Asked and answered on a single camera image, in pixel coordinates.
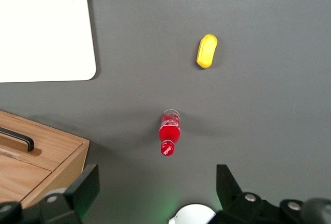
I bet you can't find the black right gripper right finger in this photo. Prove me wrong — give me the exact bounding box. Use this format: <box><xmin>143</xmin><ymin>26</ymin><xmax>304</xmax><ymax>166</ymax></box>
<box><xmin>214</xmin><ymin>164</ymin><xmax>281</xmax><ymax>224</ymax></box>

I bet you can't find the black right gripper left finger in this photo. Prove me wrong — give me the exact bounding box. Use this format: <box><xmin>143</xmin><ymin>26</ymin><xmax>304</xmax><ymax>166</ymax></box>
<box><xmin>38</xmin><ymin>164</ymin><xmax>100</xmax><ymax>224</ymax></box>

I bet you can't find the red coke bottle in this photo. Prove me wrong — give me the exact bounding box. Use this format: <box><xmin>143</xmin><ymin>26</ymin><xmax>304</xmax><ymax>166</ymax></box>
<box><xmin>158</xmin><ymin>109</ymin><xmax>181</xmax><ymax>157</ymax></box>

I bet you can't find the white rectangular plastic tray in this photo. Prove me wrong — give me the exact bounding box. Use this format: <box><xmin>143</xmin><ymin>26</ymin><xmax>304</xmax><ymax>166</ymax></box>
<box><xmin>0</xmin><ymin>0</ymin><xmax>97</xmax><ymax>83</ymax></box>

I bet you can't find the oak wood drawer cabinet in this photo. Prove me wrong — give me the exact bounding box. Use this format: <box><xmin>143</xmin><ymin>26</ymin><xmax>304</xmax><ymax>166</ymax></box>
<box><xmin>0</xmin><ymin>109</ymin><xmax>91</xmax><ymax>209</ymax></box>

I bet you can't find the oak wood drawer front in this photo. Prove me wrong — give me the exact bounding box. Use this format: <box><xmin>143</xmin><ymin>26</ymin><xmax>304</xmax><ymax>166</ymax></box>
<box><xmin>0</xmin><ymin>110</ymin><xmax>85</xmax><ymax>170</ymax></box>
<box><xmin>0</xmin><ymin>155</ymin><xmax>53</xmax><ymax>209</ymax></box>

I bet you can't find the yellow oblong toy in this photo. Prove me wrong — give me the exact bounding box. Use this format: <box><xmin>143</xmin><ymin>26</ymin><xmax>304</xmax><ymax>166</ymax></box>
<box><xmin>195</xmin><ymin>34</ymin><xmax>218</xmax><ymax>69</ymax></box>

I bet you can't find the black metal drawer handle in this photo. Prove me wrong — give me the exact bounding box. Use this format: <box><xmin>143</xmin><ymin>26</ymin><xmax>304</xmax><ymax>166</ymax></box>
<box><xmin>0</xmin><ymin>127</ymin><xmax>35</xmax><ymax>153</ymax></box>

